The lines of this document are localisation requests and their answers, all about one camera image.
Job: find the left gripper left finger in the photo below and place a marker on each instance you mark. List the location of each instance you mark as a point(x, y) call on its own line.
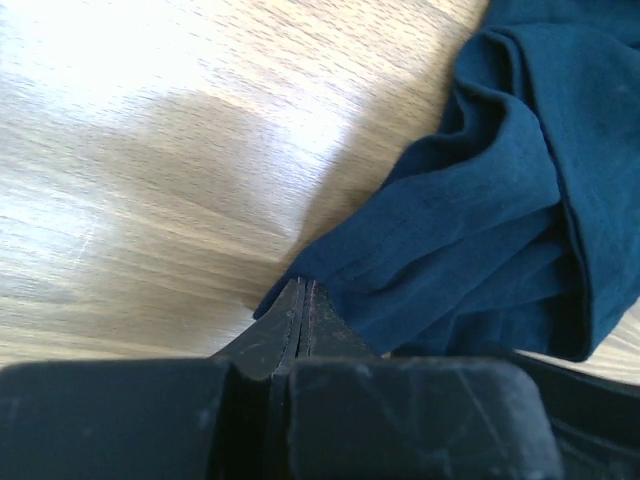
point(259, 350)

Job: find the navy blue tank top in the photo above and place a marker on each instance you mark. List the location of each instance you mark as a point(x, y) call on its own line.
point(517, 222)

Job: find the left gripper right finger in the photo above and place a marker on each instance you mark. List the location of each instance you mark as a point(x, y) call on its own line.
point(322, 332)

